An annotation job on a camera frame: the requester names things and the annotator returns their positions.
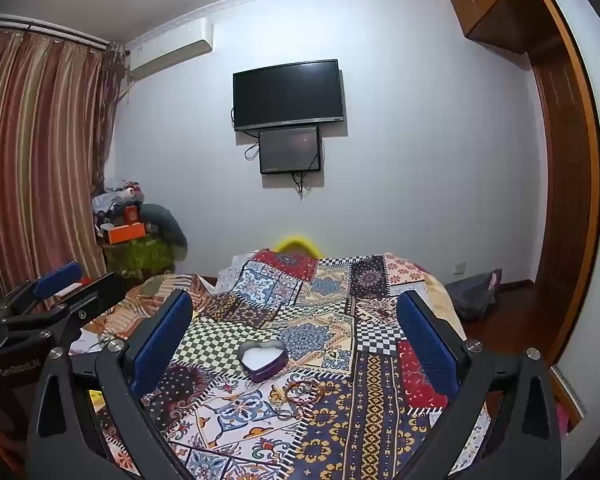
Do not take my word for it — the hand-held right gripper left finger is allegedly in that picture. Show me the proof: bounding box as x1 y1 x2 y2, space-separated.
26 290 201 480

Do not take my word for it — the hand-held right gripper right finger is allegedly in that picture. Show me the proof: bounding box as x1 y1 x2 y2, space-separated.
396 289 566 480

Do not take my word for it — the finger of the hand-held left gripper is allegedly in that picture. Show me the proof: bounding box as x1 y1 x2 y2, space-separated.
2 272 127 355
0 261 84 320

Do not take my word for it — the purple heart-shaped tin box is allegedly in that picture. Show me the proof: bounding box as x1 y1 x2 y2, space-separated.
237 339 290 382

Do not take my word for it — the dark plastic bag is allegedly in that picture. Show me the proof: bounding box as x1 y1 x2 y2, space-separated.
444 268 503 323

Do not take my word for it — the orange box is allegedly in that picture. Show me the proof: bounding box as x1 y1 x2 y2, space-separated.
100 223 148 245

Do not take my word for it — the pile of household clutter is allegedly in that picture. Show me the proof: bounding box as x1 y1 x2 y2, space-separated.
91 177 148 233

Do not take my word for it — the grey cushion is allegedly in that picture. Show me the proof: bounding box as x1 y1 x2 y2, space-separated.
140 202 188 261

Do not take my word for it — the colourful patchwork blanket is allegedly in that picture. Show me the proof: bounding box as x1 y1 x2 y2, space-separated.
80 247 496 480

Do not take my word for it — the striped red curtain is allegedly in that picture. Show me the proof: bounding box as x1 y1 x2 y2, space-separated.
0 25 128 291

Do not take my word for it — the yellow round object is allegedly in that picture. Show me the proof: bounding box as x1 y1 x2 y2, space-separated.
272 234 321 256

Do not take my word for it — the wooden wardrobe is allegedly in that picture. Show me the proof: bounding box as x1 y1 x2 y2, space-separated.
530 50 600 363

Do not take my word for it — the white air conditioner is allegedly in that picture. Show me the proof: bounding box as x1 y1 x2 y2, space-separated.
125 17 215 81

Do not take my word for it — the wooden overhead cabinet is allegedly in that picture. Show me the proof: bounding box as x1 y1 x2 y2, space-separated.
450 0 546 56

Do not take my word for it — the black monitor cable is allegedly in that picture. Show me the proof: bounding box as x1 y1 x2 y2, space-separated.
290 170 313 197

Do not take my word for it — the small black wall monitor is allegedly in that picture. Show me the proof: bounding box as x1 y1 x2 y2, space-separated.
258 126 323 175

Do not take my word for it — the curtain rail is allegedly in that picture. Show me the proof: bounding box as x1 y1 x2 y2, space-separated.
0 15 108 51

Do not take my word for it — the black wall television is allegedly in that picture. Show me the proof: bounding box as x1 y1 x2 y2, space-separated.
232 59 344 132

